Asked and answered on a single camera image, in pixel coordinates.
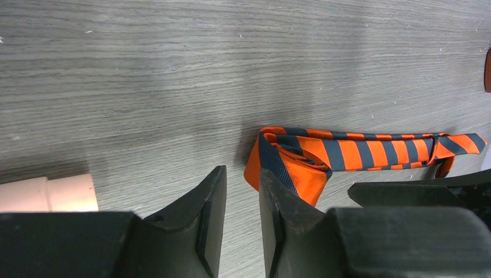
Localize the orange navy striped tie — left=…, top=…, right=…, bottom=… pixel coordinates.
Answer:
left=244, top=126, right=486, bottom=206

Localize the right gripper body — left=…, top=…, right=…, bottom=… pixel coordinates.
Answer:
left=347, top=169, right=490, bottom=227

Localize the wooden cylinder peg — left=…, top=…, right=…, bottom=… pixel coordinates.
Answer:
left=1, top=174, right=98, bottom=213

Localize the brown wooden metronome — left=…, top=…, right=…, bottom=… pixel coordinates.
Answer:
left=483, top=48, right=491, bottom=93

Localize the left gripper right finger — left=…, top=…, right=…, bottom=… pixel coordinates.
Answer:
left=259, top=170, right=490, bottom=277

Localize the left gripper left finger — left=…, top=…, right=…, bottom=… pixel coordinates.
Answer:
left=1, top=166, right=227, bottom=277

